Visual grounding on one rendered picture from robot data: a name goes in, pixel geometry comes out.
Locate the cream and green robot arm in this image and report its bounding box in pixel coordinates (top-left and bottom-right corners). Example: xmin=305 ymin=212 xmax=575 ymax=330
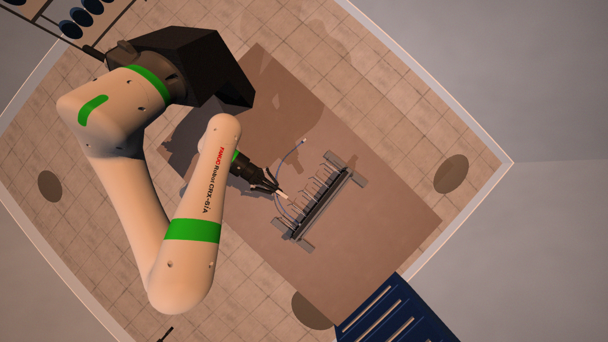
xmin=56 ymin=40 xmax=250 ymax=315

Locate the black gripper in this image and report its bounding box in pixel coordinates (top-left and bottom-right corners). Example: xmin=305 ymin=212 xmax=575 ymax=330
xmin=240 ymin=162 xmax=288 ymax=199

